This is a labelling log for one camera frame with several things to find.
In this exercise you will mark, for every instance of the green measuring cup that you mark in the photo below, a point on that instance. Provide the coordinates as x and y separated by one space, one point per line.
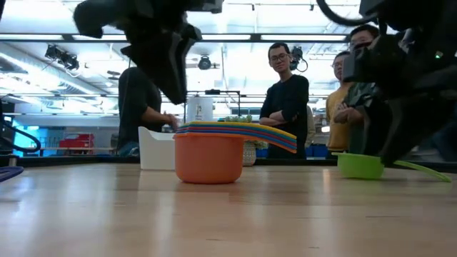
357 166

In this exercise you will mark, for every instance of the black overhead frame beam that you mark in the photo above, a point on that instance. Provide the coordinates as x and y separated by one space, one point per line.
228 37

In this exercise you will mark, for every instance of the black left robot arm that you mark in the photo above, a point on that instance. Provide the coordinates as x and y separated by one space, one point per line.
96 18

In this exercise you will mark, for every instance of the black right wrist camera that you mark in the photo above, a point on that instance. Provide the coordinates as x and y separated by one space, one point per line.
375 60

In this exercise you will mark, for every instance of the white cylindrical tank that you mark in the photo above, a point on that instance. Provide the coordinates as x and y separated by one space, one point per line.
199 109

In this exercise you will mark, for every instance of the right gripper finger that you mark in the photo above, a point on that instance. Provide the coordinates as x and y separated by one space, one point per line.
403 128

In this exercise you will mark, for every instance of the orange measuring cup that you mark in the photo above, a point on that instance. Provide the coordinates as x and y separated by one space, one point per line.
209 160

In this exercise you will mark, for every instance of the black tubular stand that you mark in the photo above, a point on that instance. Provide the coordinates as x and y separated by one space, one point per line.
214 92

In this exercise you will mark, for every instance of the yellow measuring cup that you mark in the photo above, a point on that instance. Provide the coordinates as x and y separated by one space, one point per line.
214 123

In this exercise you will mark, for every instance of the white plastic basket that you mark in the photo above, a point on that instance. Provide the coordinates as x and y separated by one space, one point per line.
155 150

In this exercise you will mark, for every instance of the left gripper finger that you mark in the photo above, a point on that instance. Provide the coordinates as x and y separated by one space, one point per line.
157 60
181 68

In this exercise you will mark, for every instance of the small navy measuring cup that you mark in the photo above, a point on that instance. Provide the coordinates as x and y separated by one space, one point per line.
9 173

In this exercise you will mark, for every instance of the black ceiling track lights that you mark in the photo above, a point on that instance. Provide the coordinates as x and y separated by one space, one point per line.
62 57

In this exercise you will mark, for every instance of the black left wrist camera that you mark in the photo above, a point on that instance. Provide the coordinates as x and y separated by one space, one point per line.
207 5

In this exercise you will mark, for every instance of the blue measuring cup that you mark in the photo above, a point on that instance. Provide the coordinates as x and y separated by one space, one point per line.
214 130

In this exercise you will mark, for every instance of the round black ceiling fixture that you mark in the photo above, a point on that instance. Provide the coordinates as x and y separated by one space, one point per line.
204 63

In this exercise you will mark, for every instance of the green potted succulent plant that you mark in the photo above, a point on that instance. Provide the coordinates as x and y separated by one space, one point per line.
249 155

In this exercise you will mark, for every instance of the black hanging camera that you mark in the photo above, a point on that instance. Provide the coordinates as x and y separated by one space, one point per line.
298 59

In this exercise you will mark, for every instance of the red tool cabinet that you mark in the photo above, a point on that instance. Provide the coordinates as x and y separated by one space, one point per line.
76 141

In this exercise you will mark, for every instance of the person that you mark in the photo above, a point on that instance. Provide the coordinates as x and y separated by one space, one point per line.
362 35
289 100
337 135
137 100

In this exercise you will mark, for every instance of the blue storage bins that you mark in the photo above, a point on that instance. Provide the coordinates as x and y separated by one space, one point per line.
317 150

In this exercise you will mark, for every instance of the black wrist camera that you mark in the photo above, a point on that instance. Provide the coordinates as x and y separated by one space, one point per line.
375 60
207 5

